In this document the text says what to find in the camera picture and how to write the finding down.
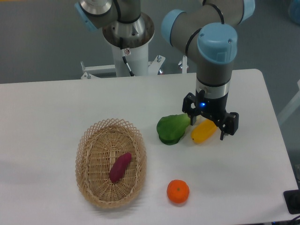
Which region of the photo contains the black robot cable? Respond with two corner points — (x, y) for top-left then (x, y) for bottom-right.
(120, 37), (136, 77)

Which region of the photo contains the blue object top corner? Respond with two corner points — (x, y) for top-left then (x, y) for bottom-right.
(288, 0), (300, 25)

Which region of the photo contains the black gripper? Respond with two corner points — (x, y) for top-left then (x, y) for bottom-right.
(182, 91), (239, 141)

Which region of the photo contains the black device at edge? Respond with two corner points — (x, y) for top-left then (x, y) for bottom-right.
(283, 189), (300, 215)

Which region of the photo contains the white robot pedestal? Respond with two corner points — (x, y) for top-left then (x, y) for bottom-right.
(102, 12), (155, 77)

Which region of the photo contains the woven wicker basket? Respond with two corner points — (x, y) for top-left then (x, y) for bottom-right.
(75, 119), (147, 209)

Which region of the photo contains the orange tangerine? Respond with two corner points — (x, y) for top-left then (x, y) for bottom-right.
(166, 180), (190, 204)

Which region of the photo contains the white frame bracket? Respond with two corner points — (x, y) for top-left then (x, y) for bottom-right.
(80, 55), (189, 79)

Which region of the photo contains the purple sweet potato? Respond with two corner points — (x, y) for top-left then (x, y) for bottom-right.
(109, 152), (132, 183)

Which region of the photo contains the yellow bell pepper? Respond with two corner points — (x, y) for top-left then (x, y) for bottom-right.
(191, 120), (217, 144)

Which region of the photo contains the white table leg right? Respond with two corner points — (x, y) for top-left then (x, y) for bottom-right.
(277, 80), (300, 126)

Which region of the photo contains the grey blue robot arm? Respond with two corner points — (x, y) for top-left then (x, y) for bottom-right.
(75, 0), (255, 136)

